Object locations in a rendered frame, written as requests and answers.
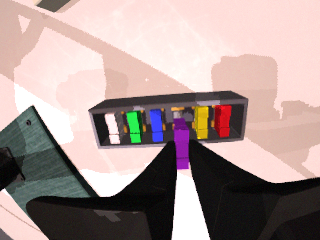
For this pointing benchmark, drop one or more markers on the blue fuse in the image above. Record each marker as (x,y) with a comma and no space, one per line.
(156,125)

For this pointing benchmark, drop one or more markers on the yellow fuse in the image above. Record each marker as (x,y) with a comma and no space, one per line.
(201,121)

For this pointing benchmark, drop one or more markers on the violet fuse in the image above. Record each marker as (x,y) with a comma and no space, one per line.
(181,138)

